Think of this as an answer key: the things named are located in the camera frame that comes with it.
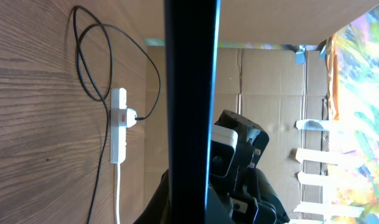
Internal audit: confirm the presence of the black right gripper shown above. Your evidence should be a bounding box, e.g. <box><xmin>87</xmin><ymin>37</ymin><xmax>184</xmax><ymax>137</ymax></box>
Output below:
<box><xmin>213</xmin><ymin>110</ymin><xmax>269</xmax><ymax>199</ymax></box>

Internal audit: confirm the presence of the black smartphone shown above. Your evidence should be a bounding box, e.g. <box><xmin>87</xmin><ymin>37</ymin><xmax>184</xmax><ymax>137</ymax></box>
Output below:
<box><xmin>164</xmin><ymin>0</ymin><xmax>221</xmax><ymax>223</ymax></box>

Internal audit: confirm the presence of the black USB charging cable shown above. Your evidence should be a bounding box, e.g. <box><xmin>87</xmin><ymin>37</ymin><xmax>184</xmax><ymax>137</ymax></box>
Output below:
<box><xmin>72</xmin><ymin>5</ymin><xmax>162</xmax><ymax>224</ymax></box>

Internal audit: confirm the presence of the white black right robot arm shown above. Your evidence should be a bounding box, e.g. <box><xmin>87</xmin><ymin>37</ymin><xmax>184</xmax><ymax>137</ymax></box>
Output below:
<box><xmin>208</xmin><ymin>110</ymin><xmax>290</xmax><ymax>223</ymax></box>

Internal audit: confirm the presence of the white charger plug adapter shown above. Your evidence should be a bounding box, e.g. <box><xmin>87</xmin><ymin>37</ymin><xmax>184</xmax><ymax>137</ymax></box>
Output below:
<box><xmin>116</xmin><ymin>108</ymin><xmax>137</xmax><ymax>128</ymax></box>

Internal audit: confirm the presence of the white power strip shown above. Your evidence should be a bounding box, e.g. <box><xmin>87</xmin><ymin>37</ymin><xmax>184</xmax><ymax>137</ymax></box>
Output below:
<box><xmin>110</xmin><ymin>88</ymin><xmax>127</xmax><ymax>164</ymax></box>

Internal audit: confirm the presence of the colourful painted cloth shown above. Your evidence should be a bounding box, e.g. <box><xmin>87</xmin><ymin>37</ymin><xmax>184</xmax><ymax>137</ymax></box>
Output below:
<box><xmin>328</xmin><ymin>6</ymin><xmax>379</xmax><ymax>223</ymax></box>

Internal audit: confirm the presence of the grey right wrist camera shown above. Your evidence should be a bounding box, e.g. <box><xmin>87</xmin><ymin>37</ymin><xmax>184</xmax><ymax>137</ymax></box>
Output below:
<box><xmin>210</xmin><ymin>124</ymin><xmax>238</xmax><ymax>177</ymax></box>

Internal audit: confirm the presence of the white power strip cord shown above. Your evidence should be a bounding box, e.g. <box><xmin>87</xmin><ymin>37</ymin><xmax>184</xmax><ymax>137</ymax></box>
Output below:
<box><xmin>114</xmin><ymin>162</ymin><xmax>121</xmax><ymax>224</ymax></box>

